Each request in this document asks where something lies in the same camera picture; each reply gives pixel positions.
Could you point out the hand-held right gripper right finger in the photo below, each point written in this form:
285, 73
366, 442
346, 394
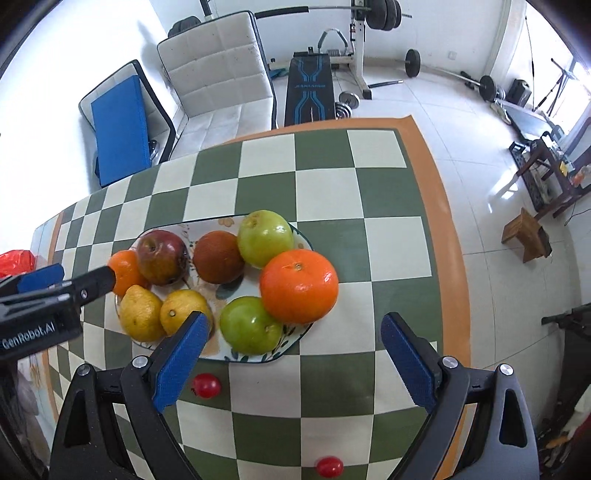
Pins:
408, 364

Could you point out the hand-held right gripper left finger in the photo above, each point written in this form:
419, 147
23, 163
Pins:
180, 362

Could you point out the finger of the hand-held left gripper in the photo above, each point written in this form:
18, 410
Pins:
41, 278
92, 284

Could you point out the orange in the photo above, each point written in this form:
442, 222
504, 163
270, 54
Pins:
127, 277
299, 286

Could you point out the floral oval plate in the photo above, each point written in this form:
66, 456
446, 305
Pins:
217, 346

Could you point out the yellow round citrus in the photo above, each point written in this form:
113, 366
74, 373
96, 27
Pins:
180, 309

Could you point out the yellow lemon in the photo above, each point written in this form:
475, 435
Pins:
138, 314

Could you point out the dark red apple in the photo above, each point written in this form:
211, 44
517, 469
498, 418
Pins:
161, 256

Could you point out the green apple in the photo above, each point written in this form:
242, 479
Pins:
250, 325
265, 237

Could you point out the brown round fruit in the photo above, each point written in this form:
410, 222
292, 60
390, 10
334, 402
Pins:
218, 257

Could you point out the red plastic bag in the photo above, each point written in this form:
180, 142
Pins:
16, 263

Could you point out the small red tomato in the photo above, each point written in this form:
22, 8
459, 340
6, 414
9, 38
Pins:
206, 386
329, 466

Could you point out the blue pad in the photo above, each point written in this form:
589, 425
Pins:
120, 134

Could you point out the black treadmill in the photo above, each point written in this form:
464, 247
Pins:
575, 350

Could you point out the small wooden stool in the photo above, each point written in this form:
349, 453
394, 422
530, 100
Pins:
526, 233

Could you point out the chair with blue board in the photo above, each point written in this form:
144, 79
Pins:
154, 101

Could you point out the green white checkered tablecloth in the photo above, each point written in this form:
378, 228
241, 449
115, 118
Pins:
323, 184

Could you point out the dark wooden chair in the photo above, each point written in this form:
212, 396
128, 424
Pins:
565, 189

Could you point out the white padded chair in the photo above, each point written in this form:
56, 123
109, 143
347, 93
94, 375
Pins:
217, 69

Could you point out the stacked dumbbell plates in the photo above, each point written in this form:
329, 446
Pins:
346, 104

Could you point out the black blue weight bench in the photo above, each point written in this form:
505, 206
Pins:
308, 92

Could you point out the black speaker box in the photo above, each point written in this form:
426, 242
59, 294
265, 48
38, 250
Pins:
520, 93

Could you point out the floor barbell with small plates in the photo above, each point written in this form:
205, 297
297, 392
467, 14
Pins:
412, 62

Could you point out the window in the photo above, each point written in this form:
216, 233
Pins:
579, 106

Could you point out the black tripod stand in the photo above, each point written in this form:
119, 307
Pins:
558, 87

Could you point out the white squat rack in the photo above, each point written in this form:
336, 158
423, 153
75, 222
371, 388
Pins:
359, 50

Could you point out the barbell with black plates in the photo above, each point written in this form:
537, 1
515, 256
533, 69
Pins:
383, 14

